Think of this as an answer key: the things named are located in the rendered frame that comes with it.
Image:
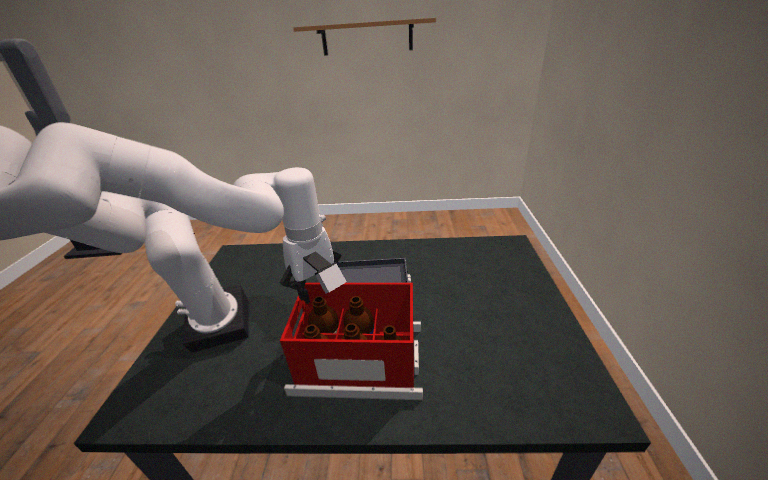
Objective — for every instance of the red divided crate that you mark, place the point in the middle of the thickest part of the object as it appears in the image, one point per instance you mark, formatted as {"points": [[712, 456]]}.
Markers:
{"points": [[359, 363]]}

